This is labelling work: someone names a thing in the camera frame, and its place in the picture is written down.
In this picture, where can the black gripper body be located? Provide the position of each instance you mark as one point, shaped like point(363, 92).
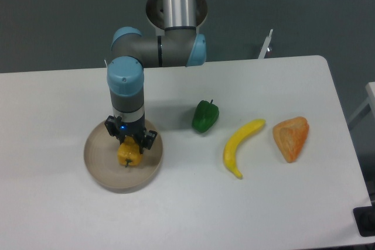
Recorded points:
point(134, 129)

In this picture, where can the yellow bell pepper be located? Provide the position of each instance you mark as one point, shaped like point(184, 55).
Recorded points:
point(128, 153)

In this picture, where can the yellow banana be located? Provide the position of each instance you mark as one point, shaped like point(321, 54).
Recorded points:
point(230, 148)

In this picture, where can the orange papaya slice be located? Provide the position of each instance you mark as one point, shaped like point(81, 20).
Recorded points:
point(290, 137)

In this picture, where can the white frame bar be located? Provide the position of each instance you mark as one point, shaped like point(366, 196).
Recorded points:
point(266, 46)

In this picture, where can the white furniture at right edge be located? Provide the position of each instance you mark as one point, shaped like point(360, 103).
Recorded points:
point(366, 107)

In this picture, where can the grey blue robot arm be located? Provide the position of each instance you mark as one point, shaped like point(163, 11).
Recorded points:
point(180, 45)

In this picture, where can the green bell pepper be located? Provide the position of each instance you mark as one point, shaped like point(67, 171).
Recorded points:
point(205, 116)

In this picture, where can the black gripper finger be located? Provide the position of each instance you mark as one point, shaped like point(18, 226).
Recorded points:
point(145, 139)
point(114, 127)

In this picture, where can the black device at table edge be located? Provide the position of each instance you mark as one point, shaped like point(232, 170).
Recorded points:
point(364, 218)

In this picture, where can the beige round plate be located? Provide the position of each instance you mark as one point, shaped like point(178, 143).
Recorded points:
point(100, 157)

